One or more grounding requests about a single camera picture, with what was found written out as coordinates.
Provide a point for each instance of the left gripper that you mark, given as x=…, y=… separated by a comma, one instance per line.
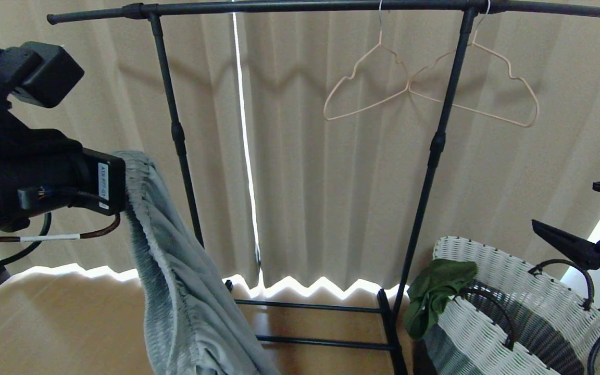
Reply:
x=60, y=177

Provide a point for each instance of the pale grey shorts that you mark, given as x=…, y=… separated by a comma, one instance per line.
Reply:
x=185, y=291

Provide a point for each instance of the pink clothes hanger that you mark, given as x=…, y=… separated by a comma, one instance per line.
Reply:
x=380, y=39
x=473, y=37

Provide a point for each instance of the white laundry basket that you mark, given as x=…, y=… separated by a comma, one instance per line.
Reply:
x=513, y=271

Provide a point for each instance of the black clothes rack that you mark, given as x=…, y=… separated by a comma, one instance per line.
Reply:
x=437, y=148

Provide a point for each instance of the green garment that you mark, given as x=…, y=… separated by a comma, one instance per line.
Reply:
x=435, y=291

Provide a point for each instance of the beige curtain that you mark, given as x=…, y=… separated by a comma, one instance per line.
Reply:
x=331, y=182

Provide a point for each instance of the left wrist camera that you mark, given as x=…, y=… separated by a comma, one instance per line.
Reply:
x=45, y=73

